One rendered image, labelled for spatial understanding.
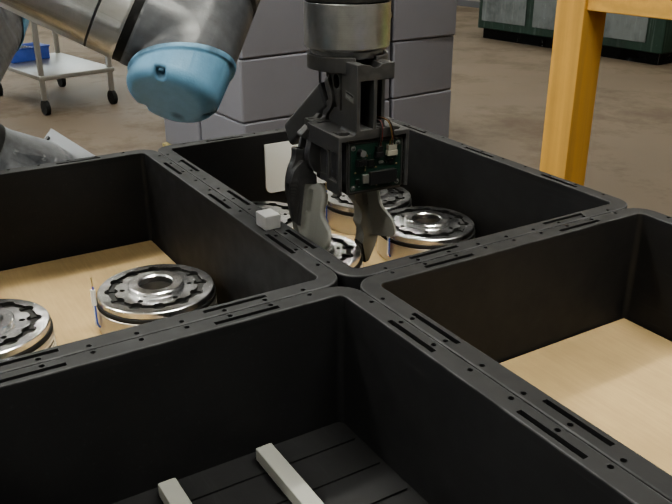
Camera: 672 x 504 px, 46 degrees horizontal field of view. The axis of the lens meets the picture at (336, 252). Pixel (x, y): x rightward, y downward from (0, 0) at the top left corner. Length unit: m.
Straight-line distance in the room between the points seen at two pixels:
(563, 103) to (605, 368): 1.80
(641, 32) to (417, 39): 3.77
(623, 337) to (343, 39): 0.35
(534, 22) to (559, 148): 5.49
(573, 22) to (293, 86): 1.33
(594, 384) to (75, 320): 0.45
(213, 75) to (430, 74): 3.18
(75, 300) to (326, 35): 0.34
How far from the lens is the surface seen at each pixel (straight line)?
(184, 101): 0.63
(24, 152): 1.02
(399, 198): 0.93
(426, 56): 3.75
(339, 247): 0.78
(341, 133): 0.69
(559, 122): 2.45
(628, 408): 0.63
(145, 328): 0.50
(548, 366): 0.67
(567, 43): 2.40
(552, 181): 0.79
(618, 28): 7.36
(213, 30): 0.64
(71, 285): 0.82
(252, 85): 3.21
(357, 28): 0.68
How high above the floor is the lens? 1.17
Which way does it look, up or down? 23 degrees down
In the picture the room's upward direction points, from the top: straight up
